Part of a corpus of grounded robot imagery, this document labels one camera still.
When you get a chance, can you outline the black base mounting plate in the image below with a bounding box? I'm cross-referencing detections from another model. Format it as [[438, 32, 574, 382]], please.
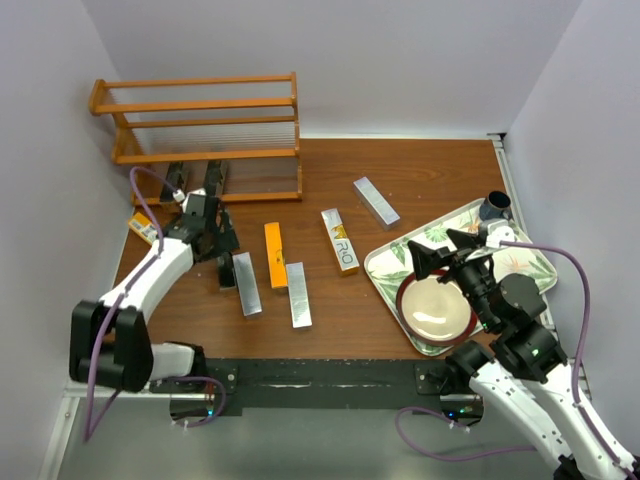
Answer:
[[149, 359, 484, 423]]

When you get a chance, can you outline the aluminium frame rail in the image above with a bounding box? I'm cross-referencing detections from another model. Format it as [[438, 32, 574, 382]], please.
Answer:
[[37, 381, 215, 479]]

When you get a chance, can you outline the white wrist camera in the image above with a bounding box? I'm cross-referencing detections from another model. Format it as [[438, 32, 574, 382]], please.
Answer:
[[172, 188, 206, 213], [478, 219, 516, 249]]

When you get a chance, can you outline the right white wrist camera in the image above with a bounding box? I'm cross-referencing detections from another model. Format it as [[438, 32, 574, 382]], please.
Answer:
[[478, 219, 516, 249]]

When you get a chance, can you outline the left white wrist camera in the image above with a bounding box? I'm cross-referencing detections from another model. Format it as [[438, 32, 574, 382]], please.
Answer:
[[172, 188, 206, 213]]

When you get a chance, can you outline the orange toothpaste box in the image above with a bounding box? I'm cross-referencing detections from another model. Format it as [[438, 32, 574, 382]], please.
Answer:
[[264, 222, 288, 289]]

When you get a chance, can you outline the black toothpaste box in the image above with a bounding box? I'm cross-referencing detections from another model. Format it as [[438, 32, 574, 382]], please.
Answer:
[[203, 160, 229, 198], [216, 252, 236, 290], [159, 162, 188, 212]]

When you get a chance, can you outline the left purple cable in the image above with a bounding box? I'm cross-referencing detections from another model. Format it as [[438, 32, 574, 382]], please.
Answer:
[[82, 166, 227, 442]]

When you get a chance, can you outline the silver gold R&O toothpaste box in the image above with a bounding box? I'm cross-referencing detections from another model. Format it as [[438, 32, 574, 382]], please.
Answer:
[[321, 208, 360, 275]]

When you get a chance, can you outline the yellow toothpaste box with barcode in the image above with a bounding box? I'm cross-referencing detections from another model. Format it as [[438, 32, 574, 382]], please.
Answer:
[[127, 212, 157, 245]]

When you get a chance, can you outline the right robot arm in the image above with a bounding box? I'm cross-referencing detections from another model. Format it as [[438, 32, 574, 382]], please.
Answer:
[[407, 221, 639, 479]]

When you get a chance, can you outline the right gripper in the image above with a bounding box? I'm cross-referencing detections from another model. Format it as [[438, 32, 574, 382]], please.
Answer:
[[405, 228, 497, 329]]

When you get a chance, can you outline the red rimmed cream plate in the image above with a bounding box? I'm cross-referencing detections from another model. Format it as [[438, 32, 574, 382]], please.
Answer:
[[395, 270, 478, 347]]

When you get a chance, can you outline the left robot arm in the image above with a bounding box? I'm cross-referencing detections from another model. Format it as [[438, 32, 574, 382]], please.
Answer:
[[69, 190, 239, 392]]

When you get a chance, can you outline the orange wooden three-tier shelf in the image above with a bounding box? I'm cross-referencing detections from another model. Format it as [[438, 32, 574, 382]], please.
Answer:
[[88, 72, 303, 203]]

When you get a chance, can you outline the dark blue mug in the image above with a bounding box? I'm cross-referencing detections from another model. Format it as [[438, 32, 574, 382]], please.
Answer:
[[478, 191, 513, 221]]

